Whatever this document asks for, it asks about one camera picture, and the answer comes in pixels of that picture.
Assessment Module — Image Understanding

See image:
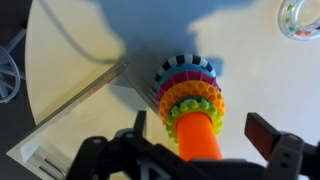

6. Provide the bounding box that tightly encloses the orange stacker post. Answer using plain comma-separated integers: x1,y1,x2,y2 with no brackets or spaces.
175,111,224,163

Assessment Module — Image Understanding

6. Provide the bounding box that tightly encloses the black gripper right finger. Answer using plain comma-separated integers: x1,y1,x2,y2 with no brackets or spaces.
244,112,283,161

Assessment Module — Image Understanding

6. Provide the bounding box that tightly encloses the blue donut plush ring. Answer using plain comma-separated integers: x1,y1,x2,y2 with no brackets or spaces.
156,63,217,89

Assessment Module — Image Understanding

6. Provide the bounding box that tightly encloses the wooden slatted tray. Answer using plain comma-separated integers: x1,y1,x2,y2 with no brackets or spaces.
6,58,162,180

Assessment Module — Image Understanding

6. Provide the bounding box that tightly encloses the magenta donut plush ring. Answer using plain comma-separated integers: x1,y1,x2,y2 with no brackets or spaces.
155,69,222,101

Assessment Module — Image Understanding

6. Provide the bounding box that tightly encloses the lime green donut plush toy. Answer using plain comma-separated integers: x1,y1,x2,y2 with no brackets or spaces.
165,99,224,144

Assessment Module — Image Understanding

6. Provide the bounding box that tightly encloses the black white striped base ring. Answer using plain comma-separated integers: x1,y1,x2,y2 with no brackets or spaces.
154,53,215,84

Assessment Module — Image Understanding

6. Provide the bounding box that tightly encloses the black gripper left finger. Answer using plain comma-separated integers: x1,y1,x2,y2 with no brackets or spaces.
132,110,148,138

